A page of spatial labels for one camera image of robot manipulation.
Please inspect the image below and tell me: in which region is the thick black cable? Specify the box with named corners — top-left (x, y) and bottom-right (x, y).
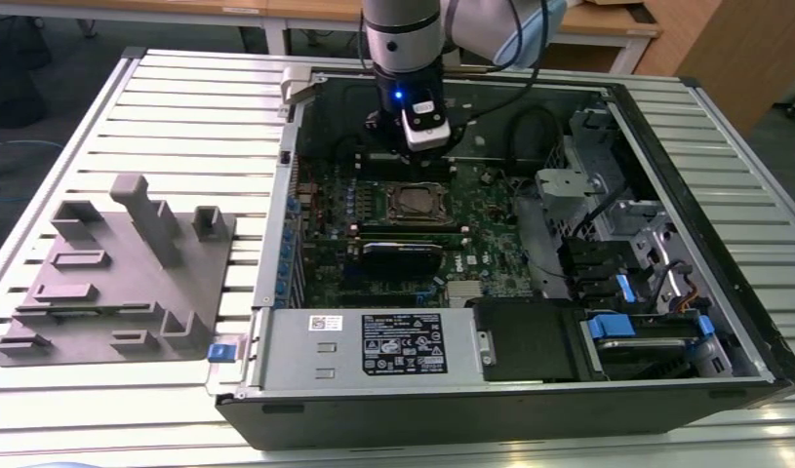
top-left (568, 175), bottom-right (634, 243)

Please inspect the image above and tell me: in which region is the wooden desk white frame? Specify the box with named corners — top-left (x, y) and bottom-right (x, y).
top-left (0, 0), bottom-right (663, 75)

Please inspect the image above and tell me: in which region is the grey parts rack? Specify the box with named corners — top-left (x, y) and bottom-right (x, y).
top-left (0, 174), bottom-right (239, 368)

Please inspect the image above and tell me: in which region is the black looped cable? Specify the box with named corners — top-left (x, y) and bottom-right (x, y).
top-left (504, 105), bottom-right (564, 165)

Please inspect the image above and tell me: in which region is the black office chair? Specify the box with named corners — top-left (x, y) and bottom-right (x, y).
top-left (0, 14), bottom-right (55, 131)

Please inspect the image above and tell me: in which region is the black plastic bracket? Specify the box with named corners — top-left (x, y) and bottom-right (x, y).
top-left (556, 238), bottom-right (640, 296)

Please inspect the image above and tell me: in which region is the black graphics card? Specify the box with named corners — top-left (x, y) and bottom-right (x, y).
top-left (360, 240), bottom-right (448, 299)

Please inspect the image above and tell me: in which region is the blue plastic latch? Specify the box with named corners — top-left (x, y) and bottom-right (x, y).
top-left (610, 274), bottom-right (635, 304)

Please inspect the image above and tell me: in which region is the silver chipset heatsink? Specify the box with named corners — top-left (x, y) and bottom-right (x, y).
top-left (444, 279), bottom-right (488, 307)

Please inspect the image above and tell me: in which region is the wooden cabinet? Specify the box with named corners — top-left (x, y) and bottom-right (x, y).
top-left (634, 0), bottom-right (795, 136)

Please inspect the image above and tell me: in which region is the silver power supply unit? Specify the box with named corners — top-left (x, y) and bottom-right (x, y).
top-left (237, 306), bottom-right (488, 391)

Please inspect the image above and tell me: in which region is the black PC case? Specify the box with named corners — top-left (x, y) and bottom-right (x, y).
top-left (204, 62), bottom-right (795, 452)

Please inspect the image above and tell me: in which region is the silver metal bracket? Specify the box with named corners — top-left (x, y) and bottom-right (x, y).
top-left (532, 168), bottom-right (610, 214)

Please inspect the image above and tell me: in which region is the blue disk carrier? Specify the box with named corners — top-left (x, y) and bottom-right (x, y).
top-left (583, 313), bottom-right (716, 382)

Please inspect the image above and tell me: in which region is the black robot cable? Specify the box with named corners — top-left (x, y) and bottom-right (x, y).
top-left (464, 0), bottom-right (547, 126)

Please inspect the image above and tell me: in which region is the blue plastic clip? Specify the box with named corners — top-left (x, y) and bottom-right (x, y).
top-left (205, 342), bottom-right (239, 365)

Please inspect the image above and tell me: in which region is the green motherboard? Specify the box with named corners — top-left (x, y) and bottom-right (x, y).
top-left (291, 163), bottom-right (550, 309)

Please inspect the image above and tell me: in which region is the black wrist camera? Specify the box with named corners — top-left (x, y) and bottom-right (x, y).
top-left (361, 109), bottom-right (399, 134)

